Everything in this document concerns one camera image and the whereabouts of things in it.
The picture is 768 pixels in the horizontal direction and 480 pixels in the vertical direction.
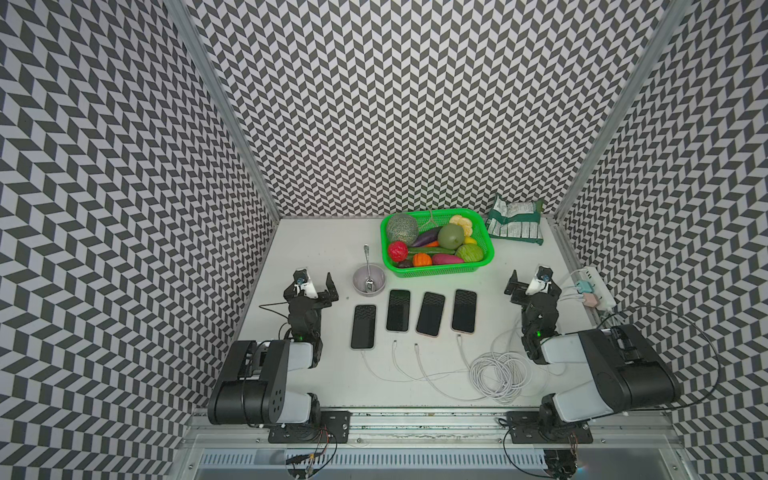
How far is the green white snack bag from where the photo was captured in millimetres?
1102

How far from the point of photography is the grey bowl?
966 millimetres

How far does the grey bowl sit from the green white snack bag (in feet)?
1.42
